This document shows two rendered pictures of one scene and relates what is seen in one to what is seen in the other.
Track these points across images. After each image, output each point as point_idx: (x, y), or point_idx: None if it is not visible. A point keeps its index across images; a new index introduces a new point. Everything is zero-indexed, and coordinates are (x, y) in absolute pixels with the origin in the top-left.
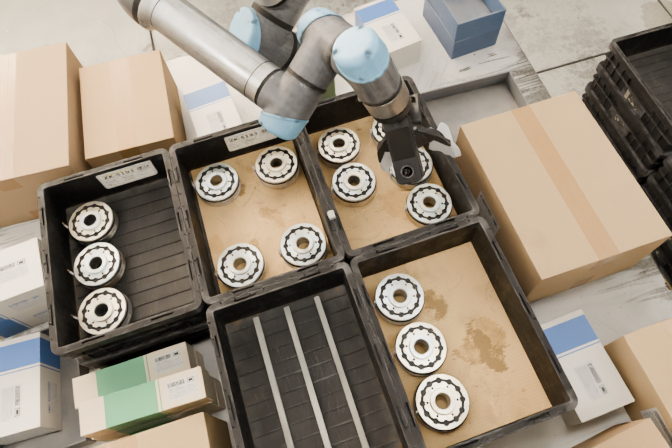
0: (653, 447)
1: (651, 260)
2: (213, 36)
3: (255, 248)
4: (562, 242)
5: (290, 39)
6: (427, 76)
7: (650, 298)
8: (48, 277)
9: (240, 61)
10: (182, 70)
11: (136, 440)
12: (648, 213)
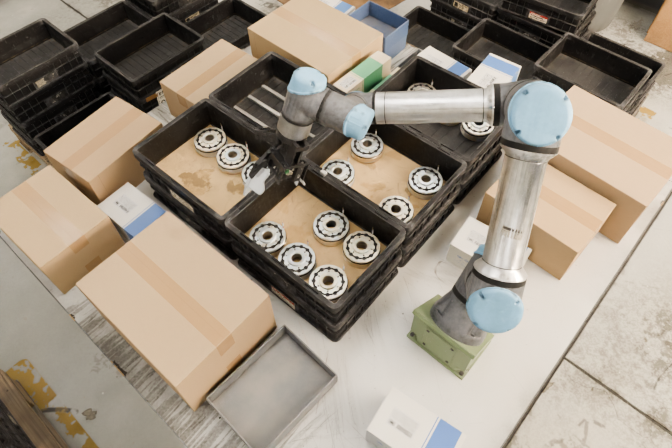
0: (86, 170)
1: (86, 330)
2: (427, 93)
3: (365, 155)
4: (158, 240)
5: (464, 291)
6: (345, 422)
7: (86, 300)
8: (456, 76)
9: (398, 93)
10: (573, 298)
11: (349, 55)
12: (95, 292)
